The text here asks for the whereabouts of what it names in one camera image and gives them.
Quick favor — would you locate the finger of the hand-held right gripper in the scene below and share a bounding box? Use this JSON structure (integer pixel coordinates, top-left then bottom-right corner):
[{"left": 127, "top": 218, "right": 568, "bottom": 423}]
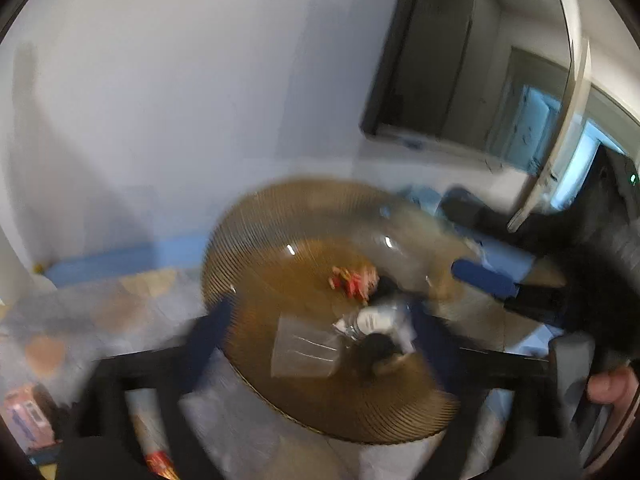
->
[
  {"left": 451, "top": 258, "right": 573, "bottom": 323},
  {"left": 442, "top": 187, "right": 581, "bottom": 256}
]

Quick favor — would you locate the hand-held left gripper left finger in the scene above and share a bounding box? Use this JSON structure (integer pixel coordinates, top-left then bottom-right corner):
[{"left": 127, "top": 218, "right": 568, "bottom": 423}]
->
[{"left": 95, "top": 295, "right": 236, "bottom": 480}]

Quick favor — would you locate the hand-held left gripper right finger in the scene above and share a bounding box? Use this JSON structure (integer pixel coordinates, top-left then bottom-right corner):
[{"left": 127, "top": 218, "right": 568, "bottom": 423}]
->
[{"left": 414, "top": 310, "right": 570, "bottom": 480}]

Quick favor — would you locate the amber ribbed glass bowl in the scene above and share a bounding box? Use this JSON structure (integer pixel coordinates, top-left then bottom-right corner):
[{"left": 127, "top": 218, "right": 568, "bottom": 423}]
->
[{"left": 200, "top": 176, "right": 566, "bottom": 445}]

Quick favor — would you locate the pink cartoon box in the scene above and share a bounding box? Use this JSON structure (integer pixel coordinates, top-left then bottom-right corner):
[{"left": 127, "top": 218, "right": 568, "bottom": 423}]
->
[{"left": 0, "top": 381, "right": 57, "bottom": 454}]

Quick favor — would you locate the person's right hand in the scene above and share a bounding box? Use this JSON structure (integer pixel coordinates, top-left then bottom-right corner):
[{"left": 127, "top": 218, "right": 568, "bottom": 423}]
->
[{"left": 586, "top": 366, "right": 635, "bottom": 406}]

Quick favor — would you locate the black rounded object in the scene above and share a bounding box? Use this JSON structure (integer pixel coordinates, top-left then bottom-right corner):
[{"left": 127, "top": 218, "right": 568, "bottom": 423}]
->
[{"left": 357, "top": 334, "right": 413, "bottom": 378}]

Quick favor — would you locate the white door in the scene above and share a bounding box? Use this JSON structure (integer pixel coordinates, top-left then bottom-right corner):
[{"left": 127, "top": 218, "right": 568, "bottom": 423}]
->
[{"left": 506, "top": 0, "right": 594, "bottom": 234}]

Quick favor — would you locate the clear bottle with white label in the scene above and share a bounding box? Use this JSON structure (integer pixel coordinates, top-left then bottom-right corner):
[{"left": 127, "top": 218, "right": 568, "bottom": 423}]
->
[{"left": 334, "top": 304, "right": 417, "bottom": 352}]

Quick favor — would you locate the clear plastic cup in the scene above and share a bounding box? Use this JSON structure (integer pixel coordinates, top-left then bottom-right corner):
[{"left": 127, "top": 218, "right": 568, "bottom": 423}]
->
[{"left": 270, "top": 316, "right": 344, "bottom": 379}]

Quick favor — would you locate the red and white toy figure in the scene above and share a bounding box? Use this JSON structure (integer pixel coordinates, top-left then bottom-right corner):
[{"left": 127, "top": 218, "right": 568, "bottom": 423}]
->
[{"left": 327, "top": 265, "right": 382, "bottom": 303}]

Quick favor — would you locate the printed mat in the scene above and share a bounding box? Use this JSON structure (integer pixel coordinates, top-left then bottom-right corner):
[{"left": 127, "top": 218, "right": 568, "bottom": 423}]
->
[{"left": 0, "top": 267, "right": 213, "bottom": 461}]

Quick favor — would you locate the black flat screen television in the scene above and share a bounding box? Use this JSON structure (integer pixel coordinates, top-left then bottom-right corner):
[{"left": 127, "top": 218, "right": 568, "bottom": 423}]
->
[{"left": 362, "top": 0, "right": 574, "bottom": 177}]

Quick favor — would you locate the white curved post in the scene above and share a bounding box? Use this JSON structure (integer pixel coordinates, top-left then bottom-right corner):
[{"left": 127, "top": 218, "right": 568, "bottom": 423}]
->
[{"left": 0, "top": 225, "right": 59, "bottom": 307}]

